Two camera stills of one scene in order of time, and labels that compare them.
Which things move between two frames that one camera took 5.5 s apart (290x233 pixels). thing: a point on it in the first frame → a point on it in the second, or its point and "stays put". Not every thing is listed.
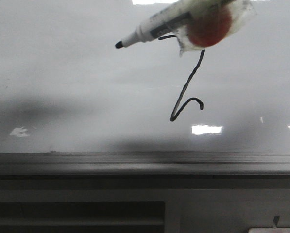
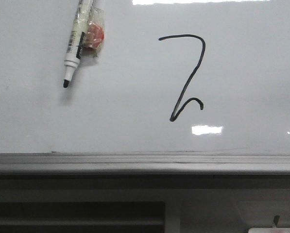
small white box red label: x=274 y=230 stays put
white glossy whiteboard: x=59 y=84 stays put
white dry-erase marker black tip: x=180 y=15 → x=76 y=42
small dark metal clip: x=276 y=220 stays put
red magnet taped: x=209 y=26 → x=94 y=34
